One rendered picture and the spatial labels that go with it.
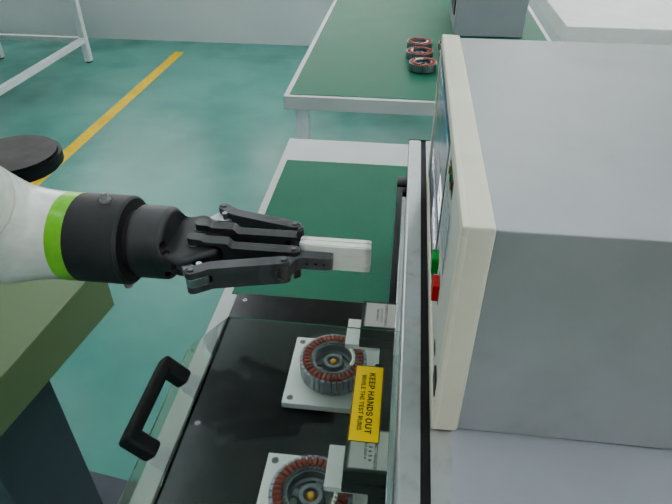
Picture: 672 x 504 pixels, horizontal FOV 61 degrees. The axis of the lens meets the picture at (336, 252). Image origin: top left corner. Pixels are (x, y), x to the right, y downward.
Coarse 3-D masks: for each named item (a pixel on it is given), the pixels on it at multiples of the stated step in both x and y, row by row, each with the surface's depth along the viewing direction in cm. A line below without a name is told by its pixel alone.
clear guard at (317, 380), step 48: (240, 336) 64; (288, 336) 64; (336, 336) 64; (384, 336) 64; (192, 384) 61; (240, 384) 59; (288, 384) 59; (336, 384) 59; (384, 384) 59; (192, 432) 54; (240, 432) 54; (288, 432) 54; (336, 432) 54; (384, 432) 54; (144, 480) 53; (192, 480) 50; (240, 480) 50; (288, 480) 50; (336, 480) 50; (384, 480) 50
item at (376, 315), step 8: (368, 304) 90; (376, 304) 90; (384, 304) 90; (392, 304) 90; (368, 312) 89; (376, 312) 89; (384, 312) 89; (392, 312) 89; (352, 320) 93; (360, 320) 93; (368, 320) 87; (376, 320) 87; (384, 320) 87; (392, 320) 87; (376, 328) 86; (384, 328) 86; (392, 328) 86
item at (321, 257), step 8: (288, 256) 56; (304, 256) 56; (312, 256) 56; (320, 256) 56; (328, 256) 56; (296, 264) 56; (304, 264) 56; (312, 264) 56; (320, 264) 56; (328, 264) 56; (280, 272) 55; (288, 272) 55
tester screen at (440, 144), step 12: (444, 108) 61; (444, 120) 59; (444, 132) 58; (432, 144) 78; (444, 144) 57; (432, 156) 76; (444, 156) 56; (444, 168) 55; (432, 180) 72; (432, 192) 71; (432, 204) 69
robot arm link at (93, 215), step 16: (80, 208) 56; (96, 208) 56; (112, 208) 56; (128, 208) 57; (64, 224) 55; (80, 224) 55; (96, 224) 55; (112, 224) 55; (128, 224) 56; (64, 240) 55; (80, 240) 55; (96, 240) 55; (112, 240) 55; (64, 256) 55; (80, 256) 55; (96, 256) 55; (112, 256) 55; (80, 272) 57; (96, 272) 56; (112, 272) 56; (128, 272) 58
